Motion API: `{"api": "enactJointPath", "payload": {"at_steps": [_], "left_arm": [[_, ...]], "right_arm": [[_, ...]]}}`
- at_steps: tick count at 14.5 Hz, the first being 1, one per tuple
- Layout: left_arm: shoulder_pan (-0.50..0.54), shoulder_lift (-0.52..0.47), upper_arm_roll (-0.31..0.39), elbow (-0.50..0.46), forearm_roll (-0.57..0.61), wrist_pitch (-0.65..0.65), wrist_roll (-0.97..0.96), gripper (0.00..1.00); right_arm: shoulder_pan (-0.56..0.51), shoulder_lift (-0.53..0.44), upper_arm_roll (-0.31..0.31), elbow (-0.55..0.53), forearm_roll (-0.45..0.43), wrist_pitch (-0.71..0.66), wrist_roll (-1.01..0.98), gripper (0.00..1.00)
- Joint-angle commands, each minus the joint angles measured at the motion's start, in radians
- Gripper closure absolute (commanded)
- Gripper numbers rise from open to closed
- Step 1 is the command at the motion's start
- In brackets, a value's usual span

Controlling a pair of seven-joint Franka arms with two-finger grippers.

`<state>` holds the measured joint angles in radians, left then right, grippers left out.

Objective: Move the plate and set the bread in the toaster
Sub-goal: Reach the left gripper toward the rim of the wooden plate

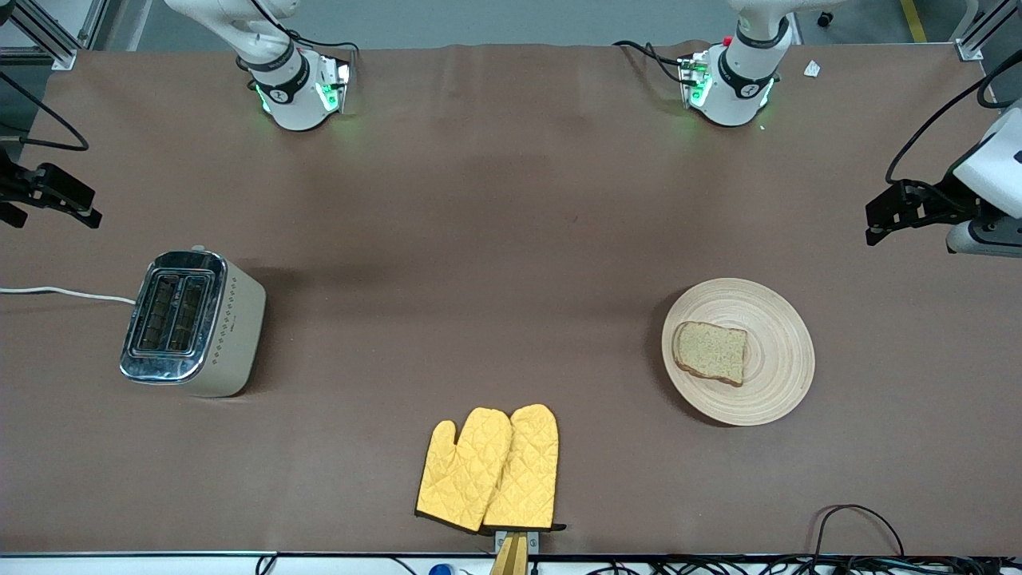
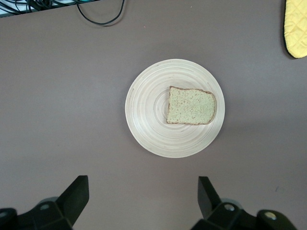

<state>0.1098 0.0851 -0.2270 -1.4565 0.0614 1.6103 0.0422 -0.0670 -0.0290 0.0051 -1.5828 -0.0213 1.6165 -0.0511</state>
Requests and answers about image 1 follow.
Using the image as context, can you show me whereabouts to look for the beige and chrome toaster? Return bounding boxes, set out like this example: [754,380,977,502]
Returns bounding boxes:
[119,248,267,399]

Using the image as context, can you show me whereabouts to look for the slice of brown bread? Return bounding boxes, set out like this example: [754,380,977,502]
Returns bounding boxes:
[671,320,750,388]

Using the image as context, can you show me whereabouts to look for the tangled black cables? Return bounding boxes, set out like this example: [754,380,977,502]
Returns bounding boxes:
[591,554,1022,575]

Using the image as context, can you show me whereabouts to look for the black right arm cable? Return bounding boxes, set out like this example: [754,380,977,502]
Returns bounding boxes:
[0,70,90,153]

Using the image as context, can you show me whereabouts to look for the round wooden plate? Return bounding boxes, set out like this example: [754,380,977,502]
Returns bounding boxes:
[661,277,817,427]

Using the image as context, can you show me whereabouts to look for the wooden tongs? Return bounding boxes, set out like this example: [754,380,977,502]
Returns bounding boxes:
[489,533,530,575]

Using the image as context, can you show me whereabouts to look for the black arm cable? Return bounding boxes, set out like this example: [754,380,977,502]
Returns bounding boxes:
[884,50,1022,187]
[0,70,90,153]

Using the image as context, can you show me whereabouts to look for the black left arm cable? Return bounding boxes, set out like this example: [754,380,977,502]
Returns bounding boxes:
[884,50,1022,187]

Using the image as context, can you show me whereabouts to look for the brown table cover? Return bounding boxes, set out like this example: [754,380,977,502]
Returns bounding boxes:
[0,42,1022,558]

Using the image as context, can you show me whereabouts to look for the thin black cable loop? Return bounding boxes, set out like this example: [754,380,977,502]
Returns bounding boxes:
[810,503,908,560]

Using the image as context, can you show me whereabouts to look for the white toaster power cord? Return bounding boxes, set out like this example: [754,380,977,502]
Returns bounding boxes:
[0,286,137,306]

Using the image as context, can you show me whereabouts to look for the aluminium frame post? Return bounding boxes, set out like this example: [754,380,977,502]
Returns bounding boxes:
[953,0,1022,63]
[0,0,109,72]

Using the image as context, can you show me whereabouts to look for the yellow quilted oven mitt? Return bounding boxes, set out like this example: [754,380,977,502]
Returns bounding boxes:
[414,407,514,534]
[482,403,567,533]

